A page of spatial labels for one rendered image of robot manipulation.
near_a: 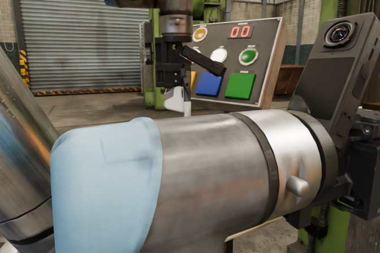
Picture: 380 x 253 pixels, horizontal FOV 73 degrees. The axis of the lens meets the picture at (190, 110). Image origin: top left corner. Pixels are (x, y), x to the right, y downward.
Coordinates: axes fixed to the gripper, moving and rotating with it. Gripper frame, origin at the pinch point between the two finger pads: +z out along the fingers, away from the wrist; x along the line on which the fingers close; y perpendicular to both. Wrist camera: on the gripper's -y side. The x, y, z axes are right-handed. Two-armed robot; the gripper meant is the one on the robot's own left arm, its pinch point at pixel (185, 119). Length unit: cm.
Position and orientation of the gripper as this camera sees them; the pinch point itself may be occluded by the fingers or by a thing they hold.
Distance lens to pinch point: 64.2
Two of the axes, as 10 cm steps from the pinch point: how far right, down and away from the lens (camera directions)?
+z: 0.0, 9.8, 2.1
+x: 1.1, 2.1, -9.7
